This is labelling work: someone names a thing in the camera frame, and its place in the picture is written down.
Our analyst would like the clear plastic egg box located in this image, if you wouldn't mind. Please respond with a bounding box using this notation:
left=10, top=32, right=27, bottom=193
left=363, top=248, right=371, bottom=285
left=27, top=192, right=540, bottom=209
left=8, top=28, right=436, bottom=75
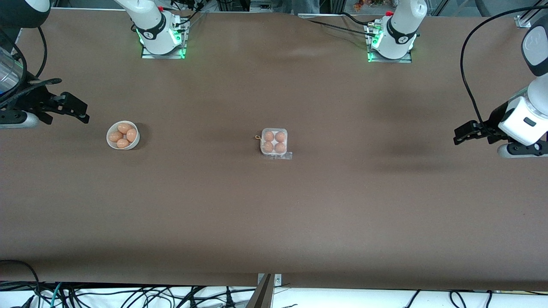
left=260, top=127, right=289, bottom=157

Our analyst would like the white bowl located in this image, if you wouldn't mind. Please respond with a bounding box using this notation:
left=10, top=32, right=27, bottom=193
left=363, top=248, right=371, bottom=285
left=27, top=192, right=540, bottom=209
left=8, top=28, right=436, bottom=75
left=106, top=120, right=140, bottom=151

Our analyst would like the orange patterned object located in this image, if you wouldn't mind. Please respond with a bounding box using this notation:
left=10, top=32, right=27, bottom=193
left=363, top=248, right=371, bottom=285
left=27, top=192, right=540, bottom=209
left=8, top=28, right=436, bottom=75
left=353, top=0, right=387, bottom=12

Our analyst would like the person in grey trousers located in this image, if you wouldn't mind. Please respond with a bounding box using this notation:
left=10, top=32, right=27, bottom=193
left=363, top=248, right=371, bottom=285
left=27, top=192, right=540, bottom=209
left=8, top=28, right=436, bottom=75
left=274, top=0, right=320, bottom=13

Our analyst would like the brown table cover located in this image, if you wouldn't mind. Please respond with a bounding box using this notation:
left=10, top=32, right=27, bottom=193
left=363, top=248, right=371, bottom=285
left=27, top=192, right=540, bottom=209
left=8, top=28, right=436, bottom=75
left=0, top=9, right=548, bottom=292

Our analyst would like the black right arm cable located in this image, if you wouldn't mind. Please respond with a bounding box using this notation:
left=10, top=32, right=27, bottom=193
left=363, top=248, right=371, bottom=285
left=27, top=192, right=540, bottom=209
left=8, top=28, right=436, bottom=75
left=36, top=26, right=48, bottom=80

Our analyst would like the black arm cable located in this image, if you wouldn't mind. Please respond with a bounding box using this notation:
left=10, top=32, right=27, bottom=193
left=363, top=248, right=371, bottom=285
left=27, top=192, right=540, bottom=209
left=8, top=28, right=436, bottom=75
left=460, top=5, right=548, bottom=124
left=36, top=26, right=48, bottom=80

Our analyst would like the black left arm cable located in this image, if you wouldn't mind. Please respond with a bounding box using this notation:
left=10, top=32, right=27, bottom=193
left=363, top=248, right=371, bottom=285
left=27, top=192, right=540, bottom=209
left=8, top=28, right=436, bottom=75
left=460, top=5, right=548, bottom=124

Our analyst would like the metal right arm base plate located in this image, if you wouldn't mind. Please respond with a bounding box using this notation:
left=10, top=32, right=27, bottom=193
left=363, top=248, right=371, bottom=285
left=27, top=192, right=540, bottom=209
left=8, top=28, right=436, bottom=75
left=141, top=19, right=188, bottom=59

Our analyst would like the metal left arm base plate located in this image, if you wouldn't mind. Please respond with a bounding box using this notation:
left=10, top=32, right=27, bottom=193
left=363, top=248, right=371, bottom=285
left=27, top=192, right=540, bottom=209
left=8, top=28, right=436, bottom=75
left=366, top=24, right=413, bottom=64

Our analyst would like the aluminium frame profile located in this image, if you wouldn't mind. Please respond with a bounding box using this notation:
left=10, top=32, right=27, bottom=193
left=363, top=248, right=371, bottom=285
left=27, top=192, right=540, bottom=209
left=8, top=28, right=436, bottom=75
left=515, top=0, right=548, bottom=30

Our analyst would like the black looped cable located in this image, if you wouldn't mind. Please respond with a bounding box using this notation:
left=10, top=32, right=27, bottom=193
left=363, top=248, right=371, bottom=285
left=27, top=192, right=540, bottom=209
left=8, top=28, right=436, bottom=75
left=0, top=259, right=42, bottom=308

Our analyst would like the teal cable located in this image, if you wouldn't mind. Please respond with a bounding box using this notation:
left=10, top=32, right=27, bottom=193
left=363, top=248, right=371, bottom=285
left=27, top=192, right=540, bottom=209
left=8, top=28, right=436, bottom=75
left=48, top=282, right=64, bottom=308

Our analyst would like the small metal bracket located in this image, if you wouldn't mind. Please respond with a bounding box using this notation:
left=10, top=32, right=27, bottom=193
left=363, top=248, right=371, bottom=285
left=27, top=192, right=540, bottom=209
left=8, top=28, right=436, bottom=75
left=257, top=273, right=282, bottom=288

